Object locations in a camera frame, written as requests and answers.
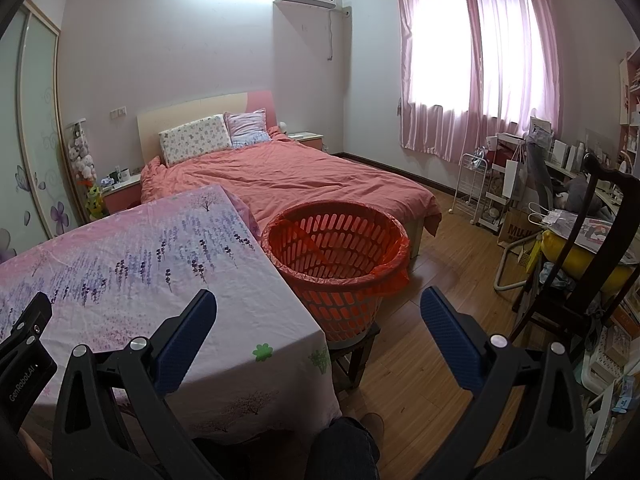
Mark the dark wooden stool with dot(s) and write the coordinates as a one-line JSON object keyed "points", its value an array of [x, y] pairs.
{"points": [[357, 355]]}

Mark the beige pink headboard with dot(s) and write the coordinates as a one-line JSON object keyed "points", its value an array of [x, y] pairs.
{"points": [[190, 110]]}

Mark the white pink bookshelf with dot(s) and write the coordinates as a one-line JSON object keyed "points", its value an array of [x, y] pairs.
{"points": [[631, 110]]}

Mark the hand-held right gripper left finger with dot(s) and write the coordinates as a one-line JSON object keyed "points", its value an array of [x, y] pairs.
{"points": [[185, 345]]}

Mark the floral sliding door wardrobe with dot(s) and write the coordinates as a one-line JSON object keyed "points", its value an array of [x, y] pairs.
{"points": [[35, 135]]}

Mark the orange plastic basket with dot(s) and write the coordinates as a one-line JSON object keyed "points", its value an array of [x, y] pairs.
{"points": [[350, 305]]}

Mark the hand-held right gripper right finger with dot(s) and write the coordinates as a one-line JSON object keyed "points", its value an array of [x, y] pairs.
{"points": [[447, 340]]}

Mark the person's leg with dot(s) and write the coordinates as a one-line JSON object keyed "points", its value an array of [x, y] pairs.
{"points": [[340, 450]]}

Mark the yellow cushion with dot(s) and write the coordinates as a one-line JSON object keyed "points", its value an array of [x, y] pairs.
{"points": [[590, 265]]}

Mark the dark wooden chair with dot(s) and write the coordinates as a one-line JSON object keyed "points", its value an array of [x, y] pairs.
{"points": [[565, 305]]}

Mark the green yellow plush toy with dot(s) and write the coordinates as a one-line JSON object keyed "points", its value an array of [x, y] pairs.
{"points": [[94, 202]]}

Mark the printed paper sheet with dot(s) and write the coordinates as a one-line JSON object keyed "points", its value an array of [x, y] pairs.
{"points": [[595, 232]]}

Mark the white plastic crate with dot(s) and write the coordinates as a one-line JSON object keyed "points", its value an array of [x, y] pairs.
{"points": [[607, 360]]}

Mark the white paper bag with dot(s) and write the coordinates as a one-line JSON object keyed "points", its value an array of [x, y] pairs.
{"points": [[512, 180]]}

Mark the white floral pillow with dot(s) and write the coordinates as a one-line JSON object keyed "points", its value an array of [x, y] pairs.
{"points": [[195, 140]]}

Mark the pink floral tablecloth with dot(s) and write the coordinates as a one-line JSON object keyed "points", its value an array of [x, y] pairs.
{"points": [[150, 270]]}

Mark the brown paper bag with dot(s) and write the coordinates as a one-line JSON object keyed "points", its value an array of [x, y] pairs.
{"points": [[517, 232]]}

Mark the white wall socket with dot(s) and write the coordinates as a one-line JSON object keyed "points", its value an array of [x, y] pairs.
{"points": [[119, 111]]}

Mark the pink striped pillow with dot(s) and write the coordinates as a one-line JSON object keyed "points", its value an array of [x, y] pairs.
{"points": [[247, 127]]}

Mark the white storage cart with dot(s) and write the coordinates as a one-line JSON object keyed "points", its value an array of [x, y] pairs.
{"points": [[492, 210]]}

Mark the white metal frame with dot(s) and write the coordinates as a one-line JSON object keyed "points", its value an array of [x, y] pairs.
{"points": [[500, 270]]}

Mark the bed with salmon duvet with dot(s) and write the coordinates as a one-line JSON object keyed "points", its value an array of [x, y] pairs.
{"points": [[310, 175]]}

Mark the pink curtain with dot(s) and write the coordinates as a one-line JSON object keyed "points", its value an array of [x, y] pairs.
{"points": [[520, 85]]}

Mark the pink white nightstand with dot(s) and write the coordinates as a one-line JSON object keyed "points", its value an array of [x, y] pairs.
{"points": [[307, 139], [122, 197]]}

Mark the cluttered white desk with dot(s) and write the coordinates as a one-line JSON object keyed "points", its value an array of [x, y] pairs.
{"points": [[565, 170]]}

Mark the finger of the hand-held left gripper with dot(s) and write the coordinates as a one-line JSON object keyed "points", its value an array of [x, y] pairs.
{"points": [[27, 320]]}

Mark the small white round lamp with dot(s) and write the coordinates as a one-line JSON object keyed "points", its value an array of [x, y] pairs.
{"points": [[284, 127]]}

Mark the grey cloth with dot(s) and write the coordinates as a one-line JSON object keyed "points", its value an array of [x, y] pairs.
{"points": [[582, 192]]}

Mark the brown shoe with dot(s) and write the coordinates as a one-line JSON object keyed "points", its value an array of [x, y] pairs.
{"points": [[373, 426]]}

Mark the plush toy column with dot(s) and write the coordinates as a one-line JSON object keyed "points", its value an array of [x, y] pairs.
{"points": [[82, 155]]}

